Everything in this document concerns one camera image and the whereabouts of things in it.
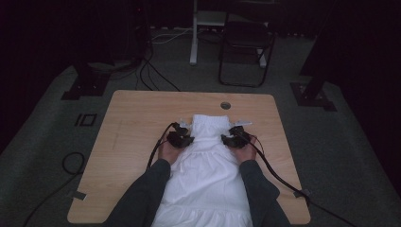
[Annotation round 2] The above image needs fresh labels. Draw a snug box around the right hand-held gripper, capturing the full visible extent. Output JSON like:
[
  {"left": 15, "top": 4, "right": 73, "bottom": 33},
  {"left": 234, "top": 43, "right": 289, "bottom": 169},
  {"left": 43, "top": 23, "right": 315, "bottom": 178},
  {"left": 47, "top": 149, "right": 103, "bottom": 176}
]
[{"left": 219, "top": 118, "right": 253, "bottom": 149}]

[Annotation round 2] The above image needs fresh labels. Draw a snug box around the left hand-held gripper black cable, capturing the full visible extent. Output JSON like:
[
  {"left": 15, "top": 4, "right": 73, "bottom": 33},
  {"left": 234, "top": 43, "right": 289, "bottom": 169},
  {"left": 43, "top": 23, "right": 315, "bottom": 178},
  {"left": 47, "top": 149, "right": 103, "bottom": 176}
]
[{"left": 146, "top": 121, "right": 177, "bottom": 173}]

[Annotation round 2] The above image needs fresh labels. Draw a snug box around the hand-held gripper black cable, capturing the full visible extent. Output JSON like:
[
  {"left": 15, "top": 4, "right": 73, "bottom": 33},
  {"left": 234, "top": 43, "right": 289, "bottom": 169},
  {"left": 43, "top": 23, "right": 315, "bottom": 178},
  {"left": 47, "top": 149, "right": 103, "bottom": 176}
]
[
  {"left": 146, "top": 121, "right": 177, "bottom": 173},
  {"left": 235, "top": 130, "right": 359, "bottom": 227}
]

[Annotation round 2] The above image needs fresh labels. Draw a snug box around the black floor cables bundle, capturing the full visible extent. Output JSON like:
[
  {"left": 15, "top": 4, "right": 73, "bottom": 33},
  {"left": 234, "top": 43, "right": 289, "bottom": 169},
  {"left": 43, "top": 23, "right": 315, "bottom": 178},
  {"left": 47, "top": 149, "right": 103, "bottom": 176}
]
[{"left": 134, "top": 46, "right": 183, "bottom": 93}]

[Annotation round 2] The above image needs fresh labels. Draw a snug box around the white skirt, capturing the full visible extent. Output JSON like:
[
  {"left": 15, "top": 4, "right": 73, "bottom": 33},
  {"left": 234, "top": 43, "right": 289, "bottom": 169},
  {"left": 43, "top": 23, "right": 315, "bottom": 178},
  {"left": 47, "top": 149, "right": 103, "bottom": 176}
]
[{"left": 150, "top": 113, "right": 255, "bottom": 227}]

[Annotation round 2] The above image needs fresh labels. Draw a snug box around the black floor cable loop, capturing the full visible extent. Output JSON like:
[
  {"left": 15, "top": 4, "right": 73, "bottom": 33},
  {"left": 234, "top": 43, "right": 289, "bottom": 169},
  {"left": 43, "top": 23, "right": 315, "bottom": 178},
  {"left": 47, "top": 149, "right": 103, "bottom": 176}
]
[{"left": 22, "top": 151, "right": 86, "bottom": 227}]

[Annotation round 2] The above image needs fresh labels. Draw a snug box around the dark box with red light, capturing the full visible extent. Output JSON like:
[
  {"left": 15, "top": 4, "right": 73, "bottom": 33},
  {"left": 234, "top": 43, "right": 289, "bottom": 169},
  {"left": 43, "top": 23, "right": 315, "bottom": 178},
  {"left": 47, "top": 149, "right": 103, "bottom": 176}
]
[{"left": 124, "top": 0, "right": 153, "bottom": 64}]

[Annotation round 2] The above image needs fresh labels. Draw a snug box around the person's right hand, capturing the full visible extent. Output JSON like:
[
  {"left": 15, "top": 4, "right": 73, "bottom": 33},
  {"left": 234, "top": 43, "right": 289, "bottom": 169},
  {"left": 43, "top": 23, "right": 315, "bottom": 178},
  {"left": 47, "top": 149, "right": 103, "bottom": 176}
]
[{"left": 228, "top": 134, "right": 258, "bottom": 164}]

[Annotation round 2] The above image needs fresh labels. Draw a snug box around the white floor cable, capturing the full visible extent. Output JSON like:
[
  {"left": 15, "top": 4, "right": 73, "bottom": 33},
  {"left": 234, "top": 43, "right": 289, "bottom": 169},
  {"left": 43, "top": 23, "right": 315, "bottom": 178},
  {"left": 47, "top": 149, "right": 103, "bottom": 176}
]
[{"left": 150, "top": 27, "right": 194, "bottom": 44}]

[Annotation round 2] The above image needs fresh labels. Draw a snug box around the black stand with base plate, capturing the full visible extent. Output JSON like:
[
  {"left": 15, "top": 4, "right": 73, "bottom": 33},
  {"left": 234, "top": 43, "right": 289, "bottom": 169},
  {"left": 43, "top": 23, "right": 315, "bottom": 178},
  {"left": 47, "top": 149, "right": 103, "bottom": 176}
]
[
  {"left": 61, "top": 60, "right": 112, "bottom": 101},
  {"left": 289, "top": 0, "right": 351, "bottom": 113}
]

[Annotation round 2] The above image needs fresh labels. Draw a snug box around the right hand-held gripper black cable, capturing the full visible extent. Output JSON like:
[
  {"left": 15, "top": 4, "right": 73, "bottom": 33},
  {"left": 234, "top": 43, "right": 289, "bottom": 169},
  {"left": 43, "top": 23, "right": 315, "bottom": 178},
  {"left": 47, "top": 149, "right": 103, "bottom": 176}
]
[{"left": 235, "top": 130, "right": 359, "bottom": 227}]

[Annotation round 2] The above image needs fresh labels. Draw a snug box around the black folding chair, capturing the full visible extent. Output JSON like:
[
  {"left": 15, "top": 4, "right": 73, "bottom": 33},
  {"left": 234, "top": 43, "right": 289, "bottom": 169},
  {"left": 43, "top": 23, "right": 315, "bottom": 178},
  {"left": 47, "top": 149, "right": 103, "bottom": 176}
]
[{"left": 218, "top": 11, "right": 276, "bottom": 89}]

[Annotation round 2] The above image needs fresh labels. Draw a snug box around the person's left hand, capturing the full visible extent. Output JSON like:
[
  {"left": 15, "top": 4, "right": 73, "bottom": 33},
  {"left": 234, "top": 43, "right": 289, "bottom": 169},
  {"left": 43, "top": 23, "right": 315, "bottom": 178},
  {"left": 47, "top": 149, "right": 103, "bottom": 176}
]
[{"left": 157, "top": 139, "right": 187, "bottom": 166}]

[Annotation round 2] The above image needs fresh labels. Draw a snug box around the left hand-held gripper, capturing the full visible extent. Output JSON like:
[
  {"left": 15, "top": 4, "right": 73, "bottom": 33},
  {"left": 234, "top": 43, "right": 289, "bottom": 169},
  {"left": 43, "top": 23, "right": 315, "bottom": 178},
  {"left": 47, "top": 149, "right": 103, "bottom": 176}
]
[{"left": 166, "top": 118, "right": 196, "bottom": 149}]

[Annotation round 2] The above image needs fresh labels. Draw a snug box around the white desk frame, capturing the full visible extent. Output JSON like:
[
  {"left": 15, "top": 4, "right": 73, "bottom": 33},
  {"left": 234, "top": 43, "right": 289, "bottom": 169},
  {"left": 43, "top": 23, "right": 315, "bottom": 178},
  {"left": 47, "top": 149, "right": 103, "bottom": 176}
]
[{"left": 188, "top": 0, "right": 269, "bottom": 69}]

